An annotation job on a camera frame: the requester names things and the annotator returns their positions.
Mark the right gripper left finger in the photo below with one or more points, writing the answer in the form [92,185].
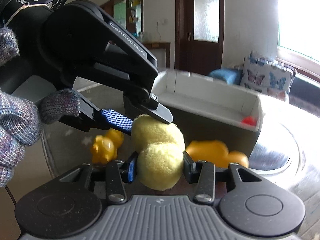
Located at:
[118,173]

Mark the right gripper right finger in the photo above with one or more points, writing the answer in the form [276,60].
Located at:
[201,173]

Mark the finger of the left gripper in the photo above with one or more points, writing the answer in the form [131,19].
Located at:
[139,101]
[92,117]

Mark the orange rubber duck toy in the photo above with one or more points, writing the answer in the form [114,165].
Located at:
[216,152]

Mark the small yellow rubber duck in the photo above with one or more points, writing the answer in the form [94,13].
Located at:
[105,147]

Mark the yellow plush chick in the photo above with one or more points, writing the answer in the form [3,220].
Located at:
[160,150]

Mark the red toy half fruit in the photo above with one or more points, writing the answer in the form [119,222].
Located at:
[249,120]

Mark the gloved left hand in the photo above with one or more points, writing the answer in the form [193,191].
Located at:
[21,124]

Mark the grey cardboard box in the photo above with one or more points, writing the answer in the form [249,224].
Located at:
[207,109]

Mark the dark wooden cabinet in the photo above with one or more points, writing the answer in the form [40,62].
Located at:
[130,15]

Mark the dark wooden door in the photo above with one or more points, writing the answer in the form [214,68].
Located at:
[199,33]

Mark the butterfly print cushion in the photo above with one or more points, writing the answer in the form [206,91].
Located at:
[268,77]

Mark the dark teal sofa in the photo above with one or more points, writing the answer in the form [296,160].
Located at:
[305,94]

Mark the window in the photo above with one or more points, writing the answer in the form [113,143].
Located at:
[299,26]

